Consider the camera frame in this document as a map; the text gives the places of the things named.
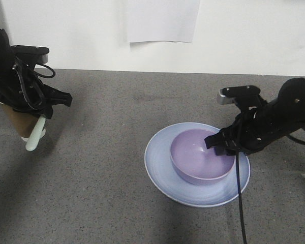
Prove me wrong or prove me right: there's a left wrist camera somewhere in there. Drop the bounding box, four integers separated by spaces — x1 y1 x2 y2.
11 45 49 64

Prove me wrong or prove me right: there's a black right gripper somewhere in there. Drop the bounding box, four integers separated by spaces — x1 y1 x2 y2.
204 100 302 156

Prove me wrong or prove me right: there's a light blue plate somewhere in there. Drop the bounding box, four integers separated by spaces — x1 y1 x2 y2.
144 123 250 207

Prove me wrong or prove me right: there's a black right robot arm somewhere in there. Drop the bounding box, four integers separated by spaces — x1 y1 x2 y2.
204 78 305 156

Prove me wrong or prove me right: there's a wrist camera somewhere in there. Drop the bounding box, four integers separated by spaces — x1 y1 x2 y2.
11 45 49 64
217 85 260 105

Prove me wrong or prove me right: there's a white paper sheet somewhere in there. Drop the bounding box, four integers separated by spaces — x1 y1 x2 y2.
127 0 200 43

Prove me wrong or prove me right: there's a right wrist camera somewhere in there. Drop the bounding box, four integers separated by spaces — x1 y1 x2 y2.
217 85 260 105

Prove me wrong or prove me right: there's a purple plastic bowl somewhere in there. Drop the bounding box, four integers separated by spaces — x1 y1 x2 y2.
170 128 236 185

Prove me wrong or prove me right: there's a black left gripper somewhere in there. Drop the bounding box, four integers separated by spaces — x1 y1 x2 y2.
0 29 72 119

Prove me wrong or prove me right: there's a pale green plastic spoon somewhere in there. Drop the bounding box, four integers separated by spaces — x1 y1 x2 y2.
25 116 46 151

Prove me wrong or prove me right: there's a brown paper cup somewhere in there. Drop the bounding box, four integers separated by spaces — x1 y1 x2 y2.
0 102 39 142

